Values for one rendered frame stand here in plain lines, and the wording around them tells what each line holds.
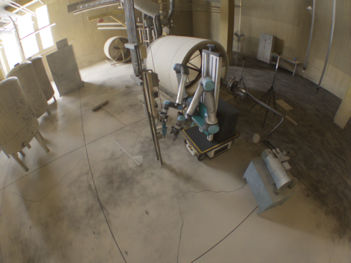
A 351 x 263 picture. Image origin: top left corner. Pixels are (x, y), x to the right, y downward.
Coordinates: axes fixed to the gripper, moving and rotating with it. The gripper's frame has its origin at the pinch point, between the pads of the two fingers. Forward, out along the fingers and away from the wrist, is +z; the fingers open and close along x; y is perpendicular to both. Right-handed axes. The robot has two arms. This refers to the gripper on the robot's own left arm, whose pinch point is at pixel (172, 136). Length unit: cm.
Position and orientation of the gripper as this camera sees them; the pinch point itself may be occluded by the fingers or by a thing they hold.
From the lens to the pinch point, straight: 204.1
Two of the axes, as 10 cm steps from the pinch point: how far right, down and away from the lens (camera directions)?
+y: -8.8, -0.6, -4.7
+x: 3.0, 7.0, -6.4
